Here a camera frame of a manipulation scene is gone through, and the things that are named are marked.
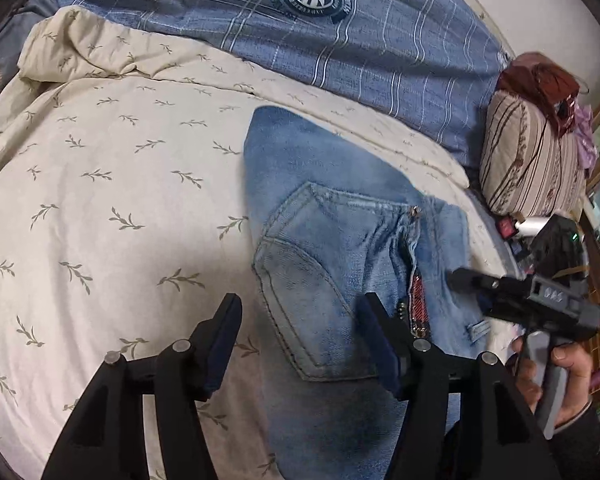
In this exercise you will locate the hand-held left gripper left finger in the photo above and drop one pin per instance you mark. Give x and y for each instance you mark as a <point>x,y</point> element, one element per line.
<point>222,347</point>

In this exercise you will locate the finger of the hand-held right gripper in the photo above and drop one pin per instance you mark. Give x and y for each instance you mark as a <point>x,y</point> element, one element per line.
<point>495,306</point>
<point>470,279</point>

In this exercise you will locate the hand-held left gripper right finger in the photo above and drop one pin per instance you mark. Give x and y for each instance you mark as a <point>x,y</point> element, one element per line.
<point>380,355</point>

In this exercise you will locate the light blue denim pants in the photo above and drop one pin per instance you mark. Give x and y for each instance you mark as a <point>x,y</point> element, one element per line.
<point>330,240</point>

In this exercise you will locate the person's right forearm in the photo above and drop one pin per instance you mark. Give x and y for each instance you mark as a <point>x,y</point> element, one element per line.
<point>580,452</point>

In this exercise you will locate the person's right hand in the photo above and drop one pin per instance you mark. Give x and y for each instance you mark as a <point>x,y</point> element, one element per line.
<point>577,380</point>

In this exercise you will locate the small red box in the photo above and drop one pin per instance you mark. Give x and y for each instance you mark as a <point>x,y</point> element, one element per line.
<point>505,226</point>

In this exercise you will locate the white bottle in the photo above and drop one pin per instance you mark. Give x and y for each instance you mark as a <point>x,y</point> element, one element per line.
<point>531,225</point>

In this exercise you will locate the brown striped pillow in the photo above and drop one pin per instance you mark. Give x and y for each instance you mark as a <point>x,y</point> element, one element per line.
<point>530,160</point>

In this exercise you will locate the purple cloth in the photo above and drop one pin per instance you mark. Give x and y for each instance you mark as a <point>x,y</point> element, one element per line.
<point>583,130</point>

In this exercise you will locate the cream leaf-print blanket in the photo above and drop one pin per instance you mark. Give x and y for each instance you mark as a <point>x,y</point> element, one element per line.
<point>105,185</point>

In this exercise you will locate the red-brown cloth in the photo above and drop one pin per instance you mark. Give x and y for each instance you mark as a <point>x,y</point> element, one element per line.
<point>540,80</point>

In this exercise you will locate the blue plaid quilt with emblem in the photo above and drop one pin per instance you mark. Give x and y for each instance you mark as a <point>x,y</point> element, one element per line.
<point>380,45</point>

